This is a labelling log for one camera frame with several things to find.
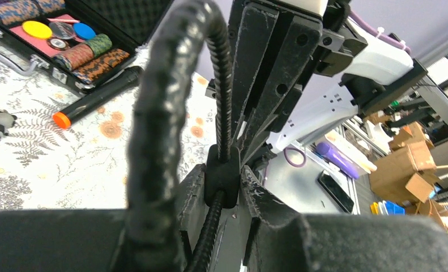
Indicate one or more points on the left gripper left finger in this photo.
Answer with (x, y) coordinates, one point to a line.
(77, 236)

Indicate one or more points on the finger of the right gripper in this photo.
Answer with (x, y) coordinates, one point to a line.
(293, 41)
(250, 26)

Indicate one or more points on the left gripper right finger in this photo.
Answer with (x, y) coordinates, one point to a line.
(278, 238)

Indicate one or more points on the black cable lock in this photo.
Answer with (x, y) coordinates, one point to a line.
(159, 114)

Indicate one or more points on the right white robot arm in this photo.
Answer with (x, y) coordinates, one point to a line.
(353, 72)

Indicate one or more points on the black smartphone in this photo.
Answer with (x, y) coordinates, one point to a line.
(335, 191)

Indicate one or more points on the floral tablecloth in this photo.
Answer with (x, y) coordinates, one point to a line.
(45, 167)

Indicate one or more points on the purple bottle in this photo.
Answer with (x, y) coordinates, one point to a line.
(333, 155)

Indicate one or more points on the cardboard box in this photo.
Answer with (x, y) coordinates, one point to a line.
(405, 176)

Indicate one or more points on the black poker chip case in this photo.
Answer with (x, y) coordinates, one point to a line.
(122, 29)

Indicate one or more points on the blue poker chip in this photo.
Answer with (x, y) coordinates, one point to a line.
(84, 31)

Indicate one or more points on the yellow poker chip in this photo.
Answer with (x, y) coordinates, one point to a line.
(37, 29)

